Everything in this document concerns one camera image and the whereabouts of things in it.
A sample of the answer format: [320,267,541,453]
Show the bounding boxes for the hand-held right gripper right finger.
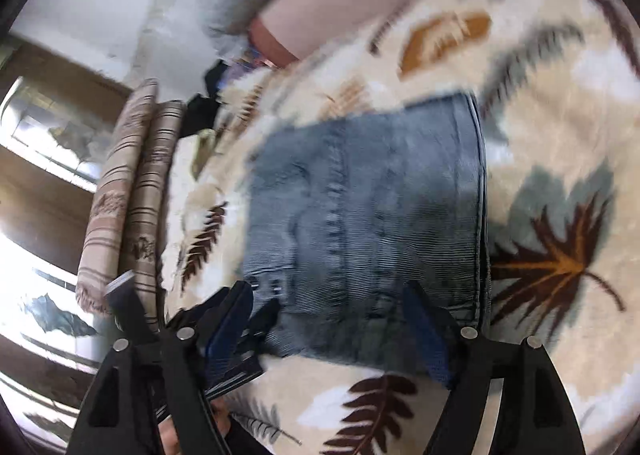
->
[402,280,588,455]

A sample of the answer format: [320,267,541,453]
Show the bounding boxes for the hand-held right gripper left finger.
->
[66,281,255,455]

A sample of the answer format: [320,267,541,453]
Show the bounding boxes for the blue denim pants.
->
[241,92,493,376]

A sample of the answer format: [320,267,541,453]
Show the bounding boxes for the colourful packets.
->
[235,48,276,71]

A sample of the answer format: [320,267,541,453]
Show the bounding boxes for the brown glass-door cabinet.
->
[0,32,133,436]

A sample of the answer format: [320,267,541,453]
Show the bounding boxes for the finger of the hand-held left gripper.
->
[242,297,282,358]

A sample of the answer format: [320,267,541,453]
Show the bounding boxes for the striped beige cushion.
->
[117,101,188,331]
[76,78,160,318]

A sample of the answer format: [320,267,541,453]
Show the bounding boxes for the person's left hand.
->
[159,405,232,455]

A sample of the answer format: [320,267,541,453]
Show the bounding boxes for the pink brown bolster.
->
[250,0,566,68]

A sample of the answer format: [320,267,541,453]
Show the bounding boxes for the black cloth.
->
[186,60,231,138]

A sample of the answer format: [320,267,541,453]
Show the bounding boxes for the white cloth with green trim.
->
[192,128,221,181]

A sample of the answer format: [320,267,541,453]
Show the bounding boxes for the leaf print blanket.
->
[160,0,640,455]

